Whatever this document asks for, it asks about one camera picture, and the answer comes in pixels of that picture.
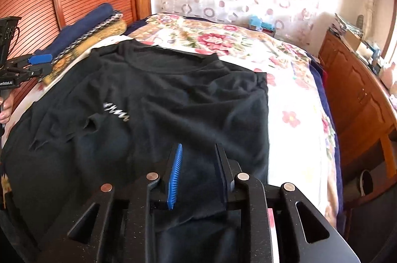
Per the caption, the black printed t-shirt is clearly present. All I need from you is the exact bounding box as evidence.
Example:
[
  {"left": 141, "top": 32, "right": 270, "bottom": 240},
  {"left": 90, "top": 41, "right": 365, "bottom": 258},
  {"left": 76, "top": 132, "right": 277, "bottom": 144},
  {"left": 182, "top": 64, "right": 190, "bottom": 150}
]
[{"left": 1, "top": 40, "right": 269, "bottom": 262}]

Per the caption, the person's left hand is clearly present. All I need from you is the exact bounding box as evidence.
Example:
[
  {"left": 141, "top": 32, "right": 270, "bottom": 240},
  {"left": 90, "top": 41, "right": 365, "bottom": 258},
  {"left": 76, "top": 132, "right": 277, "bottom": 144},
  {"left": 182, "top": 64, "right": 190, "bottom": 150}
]
[{"left": 0, "top": 92, "right": 14, "bottom": 124}]

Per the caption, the navy folded garment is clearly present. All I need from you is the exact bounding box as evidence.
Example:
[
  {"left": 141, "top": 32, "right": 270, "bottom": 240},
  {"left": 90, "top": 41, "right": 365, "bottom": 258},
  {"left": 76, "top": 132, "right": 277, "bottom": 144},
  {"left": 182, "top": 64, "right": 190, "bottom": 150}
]
[{"left": 34, "top": 3, "right": 114, "bottom": 58}]

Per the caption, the yellow patterned folded garment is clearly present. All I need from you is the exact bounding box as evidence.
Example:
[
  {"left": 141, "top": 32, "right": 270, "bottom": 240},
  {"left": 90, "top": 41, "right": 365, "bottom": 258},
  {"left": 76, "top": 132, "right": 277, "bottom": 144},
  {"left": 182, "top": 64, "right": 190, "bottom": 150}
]
[{"left": 41, "top": 19, "right": 127, "bottom": 86}]

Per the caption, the white strawberry print sheet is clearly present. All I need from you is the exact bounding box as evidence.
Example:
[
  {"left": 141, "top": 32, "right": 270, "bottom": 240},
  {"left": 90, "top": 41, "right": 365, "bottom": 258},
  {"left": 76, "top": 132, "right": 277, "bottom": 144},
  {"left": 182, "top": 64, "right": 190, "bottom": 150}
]
[{"left": 1, "top": 39, "right": 335, "bottom": 235}]

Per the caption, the floral rose blanket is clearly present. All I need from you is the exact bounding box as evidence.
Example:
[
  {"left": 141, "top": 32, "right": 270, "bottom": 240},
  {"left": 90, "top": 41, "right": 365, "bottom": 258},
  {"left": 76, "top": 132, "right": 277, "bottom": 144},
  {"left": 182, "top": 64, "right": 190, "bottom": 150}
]
[{"left": 129, "top": 13, "right": 338, "bottom": 159}]

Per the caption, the dark patterned folded garment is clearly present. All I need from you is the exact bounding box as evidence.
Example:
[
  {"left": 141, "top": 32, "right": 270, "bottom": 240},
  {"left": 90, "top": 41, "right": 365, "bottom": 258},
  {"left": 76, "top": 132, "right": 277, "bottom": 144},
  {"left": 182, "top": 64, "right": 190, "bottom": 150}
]
[{"left": 51, "top": 10, "right": 123, "bottom": 64}]

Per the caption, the wooden sideboard cabinet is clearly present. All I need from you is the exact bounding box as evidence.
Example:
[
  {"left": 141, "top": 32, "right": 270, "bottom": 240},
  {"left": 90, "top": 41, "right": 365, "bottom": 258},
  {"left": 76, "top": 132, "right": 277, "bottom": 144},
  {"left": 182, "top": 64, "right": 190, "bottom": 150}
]
[{"left": 319, "top": 31, "right": 396, "bottom": 182}]

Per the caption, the cardboard box on sideboard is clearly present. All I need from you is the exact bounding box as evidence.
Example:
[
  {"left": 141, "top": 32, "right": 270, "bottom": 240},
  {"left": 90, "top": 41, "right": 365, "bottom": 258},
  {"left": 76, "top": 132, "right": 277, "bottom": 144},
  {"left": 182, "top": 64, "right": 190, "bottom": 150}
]
[{"left": 342, "top": 30, "right": 361, "bottom": 52}]

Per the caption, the stack of papers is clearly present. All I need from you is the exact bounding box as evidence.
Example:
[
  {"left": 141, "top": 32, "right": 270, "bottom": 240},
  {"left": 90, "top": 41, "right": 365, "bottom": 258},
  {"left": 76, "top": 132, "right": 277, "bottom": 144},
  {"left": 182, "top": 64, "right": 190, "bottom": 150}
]
[{"left": 328, "top": 13, "right": 363, "bottom": 39}]

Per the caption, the blue item on box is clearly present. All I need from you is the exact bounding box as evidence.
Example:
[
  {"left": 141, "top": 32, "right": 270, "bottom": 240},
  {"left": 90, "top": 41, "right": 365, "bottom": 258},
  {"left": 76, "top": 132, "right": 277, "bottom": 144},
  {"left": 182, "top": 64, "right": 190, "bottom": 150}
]
[{"left": 248, "top": 16, "right": 276, "bottom": 33}]

